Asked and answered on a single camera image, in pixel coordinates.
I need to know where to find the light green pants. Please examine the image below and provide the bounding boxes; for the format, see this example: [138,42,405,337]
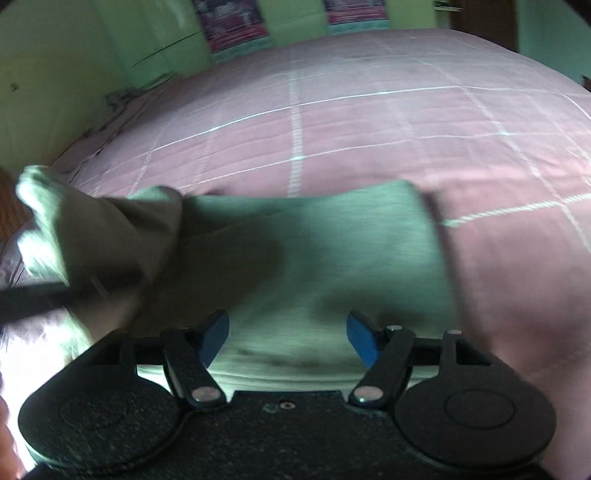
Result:
[11,167,458,391]

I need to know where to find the dark wooden door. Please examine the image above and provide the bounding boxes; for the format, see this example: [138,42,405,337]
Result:
[449,0,518,52]

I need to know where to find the pink checked bedsheet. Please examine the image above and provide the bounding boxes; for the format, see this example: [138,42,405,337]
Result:
[0,27,591,480]

